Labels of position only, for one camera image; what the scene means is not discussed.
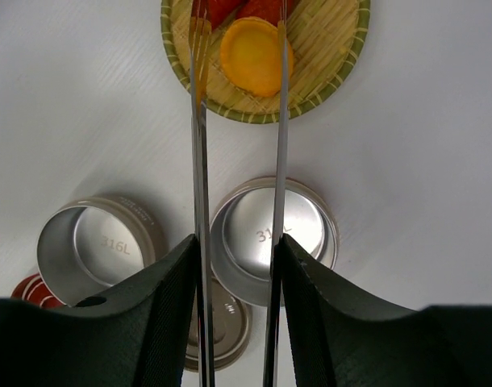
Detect steel bowl beige rim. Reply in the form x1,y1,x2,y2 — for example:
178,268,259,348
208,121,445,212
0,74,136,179
36,194,169,306

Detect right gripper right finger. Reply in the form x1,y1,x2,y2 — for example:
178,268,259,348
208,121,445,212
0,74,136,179
278,236,492,386

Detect beige round lid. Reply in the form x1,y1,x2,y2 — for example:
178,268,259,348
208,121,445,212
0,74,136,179
185,277,252,372

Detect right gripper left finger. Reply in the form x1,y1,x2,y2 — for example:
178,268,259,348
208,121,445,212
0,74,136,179
0,235,198,386

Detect yellow egg tart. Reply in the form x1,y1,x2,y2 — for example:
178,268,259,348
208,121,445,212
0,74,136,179
219,17,294,98

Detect round bamboo tray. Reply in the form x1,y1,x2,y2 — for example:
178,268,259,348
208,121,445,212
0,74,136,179
160,1,371,124

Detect red round lid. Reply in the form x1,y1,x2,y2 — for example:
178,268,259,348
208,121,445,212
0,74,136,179
11,273,64,310

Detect metal tongs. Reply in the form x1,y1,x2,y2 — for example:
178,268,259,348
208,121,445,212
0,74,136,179
188,1,290,386

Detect steel bowl red rim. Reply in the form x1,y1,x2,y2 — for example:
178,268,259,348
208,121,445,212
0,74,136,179
211,177,339,307

